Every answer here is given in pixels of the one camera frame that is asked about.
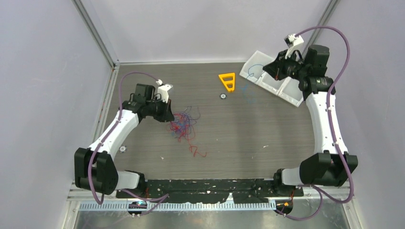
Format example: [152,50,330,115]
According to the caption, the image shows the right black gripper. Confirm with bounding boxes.
[263,49,309,81]

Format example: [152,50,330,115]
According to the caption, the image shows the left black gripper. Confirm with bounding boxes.
[146,96,174,123]

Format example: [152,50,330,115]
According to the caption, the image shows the red blue purple cables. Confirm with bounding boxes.
[166,106,208,159]

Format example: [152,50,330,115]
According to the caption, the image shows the blue cable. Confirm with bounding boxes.
[246,64,264,78]

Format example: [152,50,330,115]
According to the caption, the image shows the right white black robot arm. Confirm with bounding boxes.
[263,45,358,196]

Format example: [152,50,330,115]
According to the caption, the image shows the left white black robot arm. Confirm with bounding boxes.
[74,81,174,205]

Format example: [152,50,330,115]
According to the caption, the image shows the white three-compartment plastic tray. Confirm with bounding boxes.
[239,51,303,107]

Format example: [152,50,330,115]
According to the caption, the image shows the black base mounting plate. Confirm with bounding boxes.
[116,178,303,204]

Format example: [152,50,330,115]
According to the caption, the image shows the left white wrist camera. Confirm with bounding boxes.
[156,79,173,103]

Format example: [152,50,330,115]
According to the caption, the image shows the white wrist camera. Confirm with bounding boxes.
[156,79,173,103]
[284,34,304,59]

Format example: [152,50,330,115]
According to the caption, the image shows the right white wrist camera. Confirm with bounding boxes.
[284,34,304,59]

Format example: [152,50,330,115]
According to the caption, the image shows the yellow triangular plastic frame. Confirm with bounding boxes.
[218,73,235,93]

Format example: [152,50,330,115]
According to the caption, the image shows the aluminium front rail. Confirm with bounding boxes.
[66,177,356,212]

